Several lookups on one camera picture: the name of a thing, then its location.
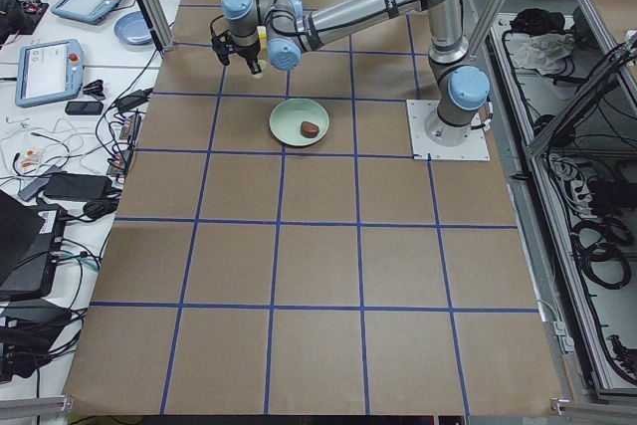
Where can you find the black phone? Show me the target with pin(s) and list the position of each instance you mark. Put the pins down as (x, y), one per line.
(84, 108)

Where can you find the yellow bamboo steamer tray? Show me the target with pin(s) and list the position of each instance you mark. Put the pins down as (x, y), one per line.
(263, 40)

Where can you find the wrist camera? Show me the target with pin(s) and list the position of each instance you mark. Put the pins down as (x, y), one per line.
(223, 46)

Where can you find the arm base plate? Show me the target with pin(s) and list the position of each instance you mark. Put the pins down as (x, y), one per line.
(432, 139)

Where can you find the light green plate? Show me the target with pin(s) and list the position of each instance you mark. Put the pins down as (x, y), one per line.
(286, 118)

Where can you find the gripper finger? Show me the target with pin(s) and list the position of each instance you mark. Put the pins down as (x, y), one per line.
(252, 64)

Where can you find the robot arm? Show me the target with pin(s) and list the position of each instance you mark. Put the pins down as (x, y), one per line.
(286, 32)

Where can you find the brown steamed bun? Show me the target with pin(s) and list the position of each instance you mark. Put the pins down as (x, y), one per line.
(309, 129)

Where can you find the white crumpled cloth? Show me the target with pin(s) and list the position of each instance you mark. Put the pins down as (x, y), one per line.
(545, 54)

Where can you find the blue plate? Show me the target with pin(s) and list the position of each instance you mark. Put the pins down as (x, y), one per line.
(131, 29)

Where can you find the black power adapter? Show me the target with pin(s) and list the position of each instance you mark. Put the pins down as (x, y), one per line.
(76, 187)

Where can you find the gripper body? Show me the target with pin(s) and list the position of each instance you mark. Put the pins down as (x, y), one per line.
(248, 52)

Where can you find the black laptop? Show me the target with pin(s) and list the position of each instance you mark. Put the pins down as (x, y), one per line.
(30, 238)

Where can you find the near teach pendant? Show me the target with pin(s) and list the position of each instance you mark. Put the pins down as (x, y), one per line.
(48, 73)

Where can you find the white steamed bun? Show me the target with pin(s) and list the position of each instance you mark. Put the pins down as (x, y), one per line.
(262, 66)

